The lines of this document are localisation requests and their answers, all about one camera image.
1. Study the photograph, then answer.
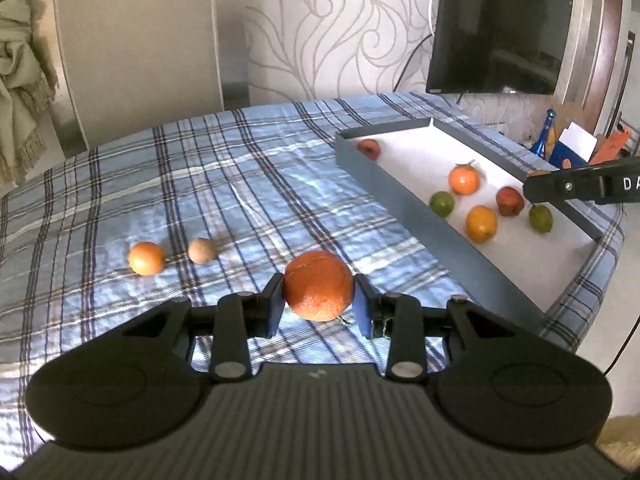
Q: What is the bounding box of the grey box with white interior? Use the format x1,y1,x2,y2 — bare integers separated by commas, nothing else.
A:
334,117,604,334

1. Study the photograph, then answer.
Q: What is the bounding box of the blue plaid blanket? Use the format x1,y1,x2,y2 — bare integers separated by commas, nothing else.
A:
0,91,626,461

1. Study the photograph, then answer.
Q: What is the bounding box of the thin black cable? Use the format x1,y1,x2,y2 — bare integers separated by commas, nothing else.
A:
602,304,640,377

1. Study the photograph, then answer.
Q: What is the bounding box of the white card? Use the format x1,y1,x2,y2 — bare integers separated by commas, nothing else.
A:
557,122,599,157

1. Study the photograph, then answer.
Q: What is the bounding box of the brown cardboard box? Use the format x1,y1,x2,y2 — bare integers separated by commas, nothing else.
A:
550,102,597,162

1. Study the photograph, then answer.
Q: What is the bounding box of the beige fuzzy rug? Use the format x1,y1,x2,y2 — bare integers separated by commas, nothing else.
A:
597,414,640,467

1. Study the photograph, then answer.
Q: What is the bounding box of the brown kiwi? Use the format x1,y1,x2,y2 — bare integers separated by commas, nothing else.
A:
188,237,216,265

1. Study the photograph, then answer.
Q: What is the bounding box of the brown wooden door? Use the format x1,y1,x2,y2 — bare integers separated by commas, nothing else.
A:
582,0,626,137

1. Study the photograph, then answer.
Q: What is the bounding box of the large dark orange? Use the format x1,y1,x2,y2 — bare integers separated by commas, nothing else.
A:
283,251,355,322

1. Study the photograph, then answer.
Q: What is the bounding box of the green lime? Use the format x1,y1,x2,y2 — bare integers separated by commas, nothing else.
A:
430,191,456,218
528,204,554,233

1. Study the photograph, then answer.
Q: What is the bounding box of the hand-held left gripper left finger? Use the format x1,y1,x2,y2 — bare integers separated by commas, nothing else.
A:
120,273,287,382

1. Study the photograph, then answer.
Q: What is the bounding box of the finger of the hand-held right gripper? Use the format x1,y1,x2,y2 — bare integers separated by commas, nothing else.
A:
522,156,640,206

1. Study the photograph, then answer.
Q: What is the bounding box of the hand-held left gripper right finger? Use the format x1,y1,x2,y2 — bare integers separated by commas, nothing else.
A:
352,273,518,382

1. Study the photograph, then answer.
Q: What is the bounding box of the beige tied curtain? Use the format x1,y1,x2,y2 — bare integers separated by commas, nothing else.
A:
0,0,59,187

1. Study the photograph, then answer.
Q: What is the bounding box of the tangerine with green stem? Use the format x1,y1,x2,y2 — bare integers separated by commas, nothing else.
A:
448,161,482,196

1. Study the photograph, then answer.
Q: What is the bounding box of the small orange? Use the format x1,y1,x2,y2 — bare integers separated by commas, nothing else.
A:
128,241,166,276
465,205,499,244

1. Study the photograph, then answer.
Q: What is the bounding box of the silver wall trim strip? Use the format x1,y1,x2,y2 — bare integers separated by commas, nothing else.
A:
221,0,250,109
37,0,92,158

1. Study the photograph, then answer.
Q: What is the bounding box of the black television cable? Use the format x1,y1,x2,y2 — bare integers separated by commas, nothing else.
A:
394,34,437,92

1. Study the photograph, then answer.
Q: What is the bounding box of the blue glass bottle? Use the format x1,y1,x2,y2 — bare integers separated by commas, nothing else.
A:
530,108,559,156

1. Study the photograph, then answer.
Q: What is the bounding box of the orange plastic tool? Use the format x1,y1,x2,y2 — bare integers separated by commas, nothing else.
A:
589,127,632,166

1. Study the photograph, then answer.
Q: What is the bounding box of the black flat television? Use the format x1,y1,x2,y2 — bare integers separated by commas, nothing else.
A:
426,0,574,96

